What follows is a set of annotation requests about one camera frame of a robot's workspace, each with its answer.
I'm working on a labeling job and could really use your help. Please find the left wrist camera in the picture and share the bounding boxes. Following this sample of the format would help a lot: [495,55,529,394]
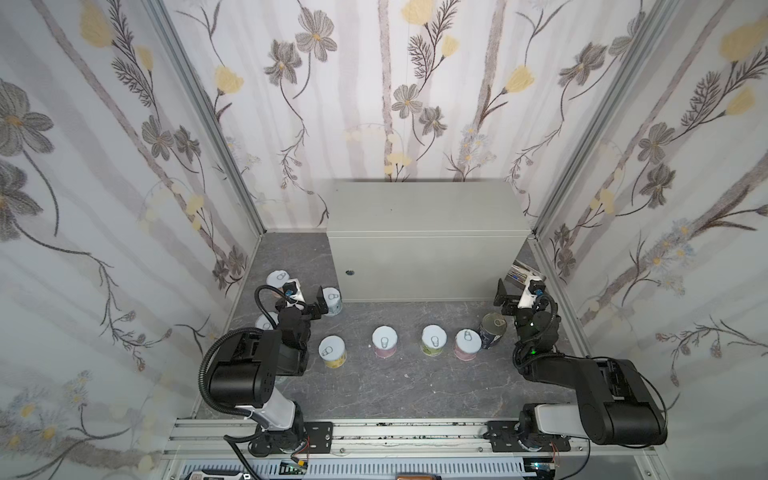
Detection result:
[282,278,305,305]

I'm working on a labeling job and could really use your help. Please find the orange label can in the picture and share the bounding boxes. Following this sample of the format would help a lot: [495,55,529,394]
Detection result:
[266,270,290,291]

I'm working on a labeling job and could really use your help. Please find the grey metal cabinet counter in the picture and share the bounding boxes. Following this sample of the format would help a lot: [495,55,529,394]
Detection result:
[326,180,530,303]

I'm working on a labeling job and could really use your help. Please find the pink label can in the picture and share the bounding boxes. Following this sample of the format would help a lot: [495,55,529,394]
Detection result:
[372,325,398,359]
[454,329,482,362]

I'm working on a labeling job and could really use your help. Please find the teal label can near cabinet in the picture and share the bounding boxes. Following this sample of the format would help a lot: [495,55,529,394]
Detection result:
[323,287,343,316]

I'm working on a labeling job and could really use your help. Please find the yellow label can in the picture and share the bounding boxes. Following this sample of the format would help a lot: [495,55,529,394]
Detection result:
[318,335,347,369]

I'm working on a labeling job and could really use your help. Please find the teal label can left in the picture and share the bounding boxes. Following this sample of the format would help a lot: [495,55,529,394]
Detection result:
[255,311,278,331]

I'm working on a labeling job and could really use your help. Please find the small tray of items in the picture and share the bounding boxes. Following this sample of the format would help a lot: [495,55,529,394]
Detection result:
[506,260,544,289]

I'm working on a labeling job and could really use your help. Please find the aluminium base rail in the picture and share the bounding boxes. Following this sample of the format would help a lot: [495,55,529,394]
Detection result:
[159,418,670,479]

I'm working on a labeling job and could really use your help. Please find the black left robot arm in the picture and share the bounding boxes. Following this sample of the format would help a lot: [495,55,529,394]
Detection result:
[198,281,333,460]

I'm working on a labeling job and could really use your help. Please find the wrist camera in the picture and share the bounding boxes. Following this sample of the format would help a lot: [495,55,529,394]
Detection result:
[282,278,305,305]
[518,275,546,308]

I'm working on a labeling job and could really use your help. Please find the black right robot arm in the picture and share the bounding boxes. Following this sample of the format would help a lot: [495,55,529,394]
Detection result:
[493,277,668,451]

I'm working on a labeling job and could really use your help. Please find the black label can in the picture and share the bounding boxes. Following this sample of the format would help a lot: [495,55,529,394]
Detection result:
[478,312,508,349]

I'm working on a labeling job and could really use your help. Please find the green label can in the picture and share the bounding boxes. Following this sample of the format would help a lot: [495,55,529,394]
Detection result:
[421,324,447,357]

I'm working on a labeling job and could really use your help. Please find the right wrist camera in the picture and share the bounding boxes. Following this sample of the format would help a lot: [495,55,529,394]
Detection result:
[518,275,546,308]

